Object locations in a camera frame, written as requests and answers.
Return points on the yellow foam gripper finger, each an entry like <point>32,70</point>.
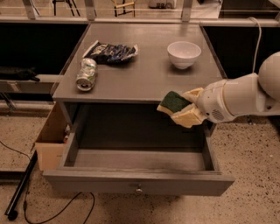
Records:
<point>193,95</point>
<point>189,116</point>

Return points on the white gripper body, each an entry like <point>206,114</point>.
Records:
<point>212,101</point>

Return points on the green and yellow sponge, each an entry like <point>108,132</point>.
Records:
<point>172,103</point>

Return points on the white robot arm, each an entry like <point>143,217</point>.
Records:
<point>256,94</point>

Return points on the open grey top drawer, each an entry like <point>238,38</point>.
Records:
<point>183,165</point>

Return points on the metal drawer knob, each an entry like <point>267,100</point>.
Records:
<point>139,189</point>

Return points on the white ceramic bowl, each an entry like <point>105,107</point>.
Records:
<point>183,54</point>

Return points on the grey wooden cabinet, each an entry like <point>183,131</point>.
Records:
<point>123,103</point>

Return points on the crumpled blue chip bag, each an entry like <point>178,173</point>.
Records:
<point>103,53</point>

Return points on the crushed silver soda can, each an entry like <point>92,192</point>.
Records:
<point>85,80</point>

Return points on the yellow chair in background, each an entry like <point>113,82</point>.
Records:
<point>123,7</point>

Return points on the cardboard box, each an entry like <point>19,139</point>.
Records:
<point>50,143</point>

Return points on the black object on ledge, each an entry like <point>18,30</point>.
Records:
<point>17,74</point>

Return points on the black bar on floor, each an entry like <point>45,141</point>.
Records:
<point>22,178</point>

